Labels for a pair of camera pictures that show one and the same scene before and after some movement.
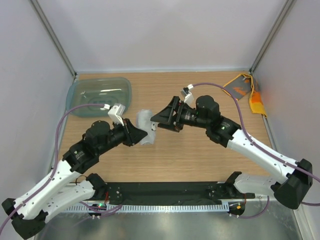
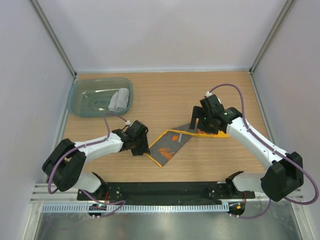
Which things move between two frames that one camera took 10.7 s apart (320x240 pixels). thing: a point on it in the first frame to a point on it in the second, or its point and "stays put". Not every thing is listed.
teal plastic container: [110, 90] stays put
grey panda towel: [143, 117] to [119, 100]
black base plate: [141, 191] stays put
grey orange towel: [241, 86] to [168, 145]
